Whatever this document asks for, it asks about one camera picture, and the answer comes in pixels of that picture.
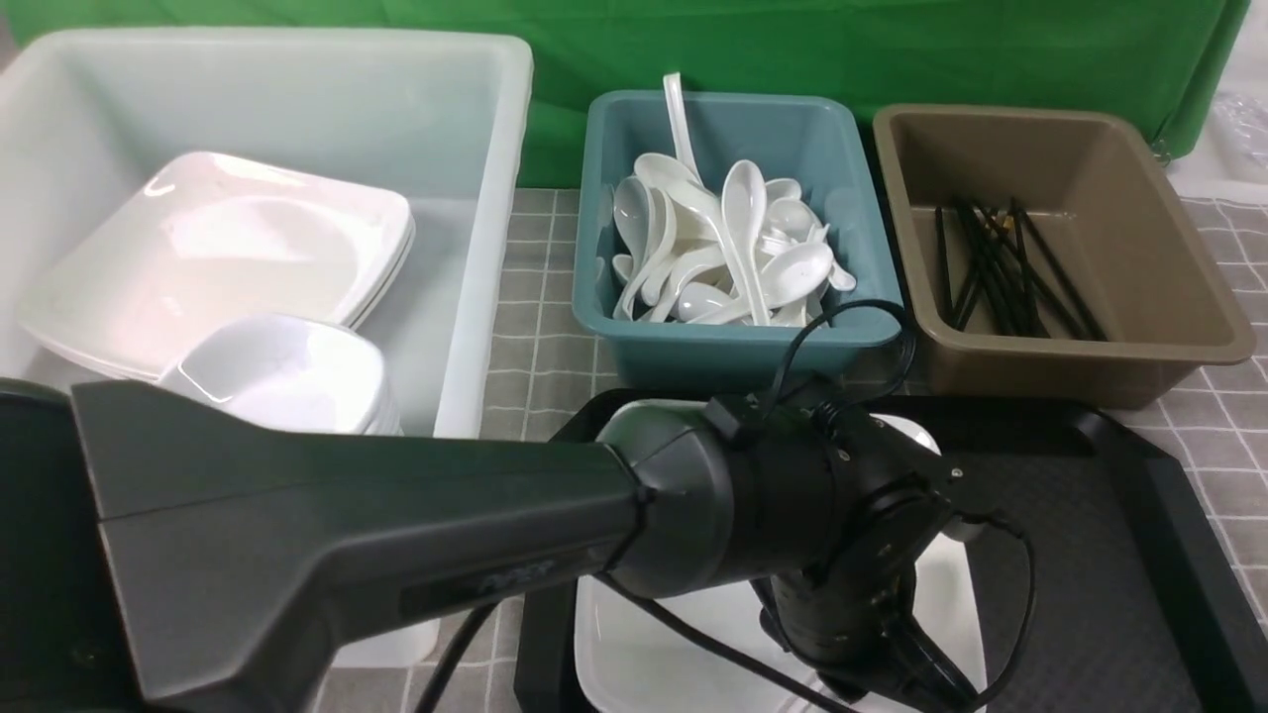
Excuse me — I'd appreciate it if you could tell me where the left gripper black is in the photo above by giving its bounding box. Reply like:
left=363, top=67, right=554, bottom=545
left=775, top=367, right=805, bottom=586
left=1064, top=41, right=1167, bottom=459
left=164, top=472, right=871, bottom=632
left=758, top=401, right=995, bottom=712

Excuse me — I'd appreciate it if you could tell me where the large white square plate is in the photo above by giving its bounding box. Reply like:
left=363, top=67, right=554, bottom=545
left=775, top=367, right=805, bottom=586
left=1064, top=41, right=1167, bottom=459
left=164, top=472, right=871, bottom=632
left=574, top=402, right=990, bottom=713

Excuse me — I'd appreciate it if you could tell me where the left robot arm dark grey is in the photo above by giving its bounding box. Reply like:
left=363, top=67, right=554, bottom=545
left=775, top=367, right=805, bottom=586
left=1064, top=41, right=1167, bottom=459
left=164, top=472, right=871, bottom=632
left=3, top=379, right=1006, bottom=712

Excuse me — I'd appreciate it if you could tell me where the right white spoon in bin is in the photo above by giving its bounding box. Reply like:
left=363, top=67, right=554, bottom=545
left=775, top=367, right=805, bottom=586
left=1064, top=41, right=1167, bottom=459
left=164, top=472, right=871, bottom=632
left=678, top=244, right=836, bottom=326

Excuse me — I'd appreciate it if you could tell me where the black serving tray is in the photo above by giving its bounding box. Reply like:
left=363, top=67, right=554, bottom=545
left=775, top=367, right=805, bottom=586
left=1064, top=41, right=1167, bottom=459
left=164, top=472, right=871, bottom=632
left=514, top=388, right=1268, bottom=713

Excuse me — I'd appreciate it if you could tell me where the black chopsticks bundle in bin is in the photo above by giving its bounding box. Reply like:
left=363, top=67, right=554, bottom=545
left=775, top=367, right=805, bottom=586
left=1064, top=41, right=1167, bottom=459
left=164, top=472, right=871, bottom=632
left=935, top=197, right=1110, bottom=343

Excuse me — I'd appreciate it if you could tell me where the top white spoon in bin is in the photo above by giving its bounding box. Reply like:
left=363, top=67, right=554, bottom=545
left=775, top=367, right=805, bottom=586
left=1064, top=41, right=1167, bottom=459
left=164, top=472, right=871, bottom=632
left=721, top=159, right=771, bottom=326

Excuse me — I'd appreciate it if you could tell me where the teal plastic bin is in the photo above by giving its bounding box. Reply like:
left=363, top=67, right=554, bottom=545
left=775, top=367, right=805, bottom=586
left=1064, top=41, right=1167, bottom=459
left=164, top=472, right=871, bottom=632
left=574, top=90, right=902, bottom=392

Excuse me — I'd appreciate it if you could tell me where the left white spoon in bin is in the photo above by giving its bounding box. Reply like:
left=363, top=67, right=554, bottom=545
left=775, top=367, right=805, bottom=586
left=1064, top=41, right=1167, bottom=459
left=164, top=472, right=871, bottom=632
left=614, top=175, right=652, bottom=321

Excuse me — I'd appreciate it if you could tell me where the brown plastic bin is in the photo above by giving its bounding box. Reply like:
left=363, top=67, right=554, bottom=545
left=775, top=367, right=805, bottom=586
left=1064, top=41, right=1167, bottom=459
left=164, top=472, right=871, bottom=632
left=872, top=105, right=1255, bottom=409

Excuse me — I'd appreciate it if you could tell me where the upright white spoon in bin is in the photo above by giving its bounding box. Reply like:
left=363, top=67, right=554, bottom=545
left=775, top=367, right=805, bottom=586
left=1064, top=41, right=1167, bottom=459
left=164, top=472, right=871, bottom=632
left=663, top=72, right=702, bottom=185

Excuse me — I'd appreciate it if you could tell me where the green backdrop cloth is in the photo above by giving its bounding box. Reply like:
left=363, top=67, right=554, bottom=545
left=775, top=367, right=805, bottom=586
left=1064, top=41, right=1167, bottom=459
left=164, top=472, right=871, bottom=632
left=3, top=1, right=1249, bottom=188

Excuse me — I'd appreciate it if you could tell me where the large translucent white tub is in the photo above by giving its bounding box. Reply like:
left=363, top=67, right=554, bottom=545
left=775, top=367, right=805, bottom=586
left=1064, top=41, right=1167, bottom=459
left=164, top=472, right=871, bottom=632
left=0, top=28, right=535, bottom=669

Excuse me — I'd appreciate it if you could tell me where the stack of small white bowls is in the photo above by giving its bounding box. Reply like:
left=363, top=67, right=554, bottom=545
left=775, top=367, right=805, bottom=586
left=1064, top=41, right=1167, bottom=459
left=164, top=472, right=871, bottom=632
left=156, top=313, right=403, bottom=435

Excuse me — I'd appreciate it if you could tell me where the stack of white square plates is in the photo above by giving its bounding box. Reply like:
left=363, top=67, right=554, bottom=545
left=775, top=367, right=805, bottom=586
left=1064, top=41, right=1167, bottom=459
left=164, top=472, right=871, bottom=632
left=15, top=151, right=415, bottom=382

